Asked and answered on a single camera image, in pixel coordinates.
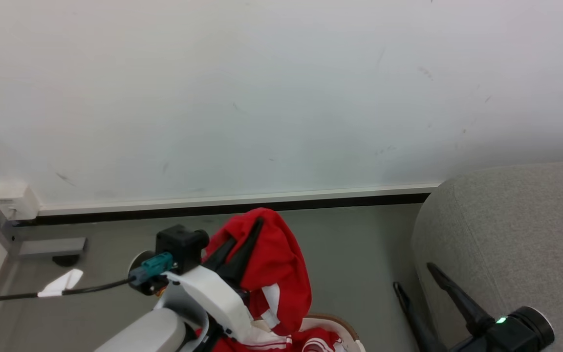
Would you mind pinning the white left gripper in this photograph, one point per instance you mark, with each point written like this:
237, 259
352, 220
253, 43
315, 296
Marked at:
213, 293

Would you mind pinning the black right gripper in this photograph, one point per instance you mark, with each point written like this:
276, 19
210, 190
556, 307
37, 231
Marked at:
511, 335

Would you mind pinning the red white-striped garment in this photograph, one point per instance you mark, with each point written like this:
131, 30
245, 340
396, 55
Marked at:
276, 259

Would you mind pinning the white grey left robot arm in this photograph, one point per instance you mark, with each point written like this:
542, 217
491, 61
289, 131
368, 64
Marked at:
149, 332

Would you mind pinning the white laundry basket brown rim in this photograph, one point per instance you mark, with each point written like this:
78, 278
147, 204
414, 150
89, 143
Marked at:
342, 328

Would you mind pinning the white black baseboard strip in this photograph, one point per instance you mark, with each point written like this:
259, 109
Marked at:
213, 201

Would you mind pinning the grey fabric sofa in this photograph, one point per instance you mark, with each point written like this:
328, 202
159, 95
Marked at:
516, 234

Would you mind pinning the white tape label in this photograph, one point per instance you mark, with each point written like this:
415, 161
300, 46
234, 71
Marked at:
61, 284

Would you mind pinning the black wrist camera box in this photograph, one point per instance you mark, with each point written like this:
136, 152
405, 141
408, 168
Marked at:
181, 247

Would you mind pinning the black round frame foot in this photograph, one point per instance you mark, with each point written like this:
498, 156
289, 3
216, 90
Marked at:
66, 260

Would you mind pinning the grey metal base bracket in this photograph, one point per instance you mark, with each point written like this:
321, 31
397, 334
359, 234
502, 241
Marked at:
52, 247

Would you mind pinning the white wall junction box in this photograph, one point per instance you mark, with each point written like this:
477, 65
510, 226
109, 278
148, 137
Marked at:
15, 200

